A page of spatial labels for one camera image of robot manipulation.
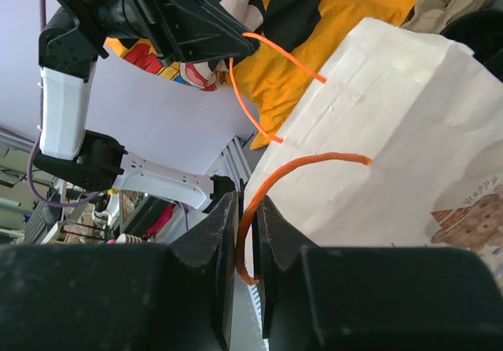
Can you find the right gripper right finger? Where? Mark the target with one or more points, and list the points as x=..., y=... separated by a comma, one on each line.
x=370, y=298

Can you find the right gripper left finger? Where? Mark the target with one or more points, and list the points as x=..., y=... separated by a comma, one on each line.
x=140, y=296

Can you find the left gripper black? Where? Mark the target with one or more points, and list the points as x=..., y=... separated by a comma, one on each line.
x=186, y=31

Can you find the paper bag with orange handles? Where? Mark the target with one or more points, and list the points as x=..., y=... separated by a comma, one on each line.
x=401, y=146

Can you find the black coffee cup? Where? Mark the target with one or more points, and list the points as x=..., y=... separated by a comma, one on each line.
x=481, y=31

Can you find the orange cartoon cloth bag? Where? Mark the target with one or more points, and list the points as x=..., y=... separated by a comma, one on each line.
x=303, y=33

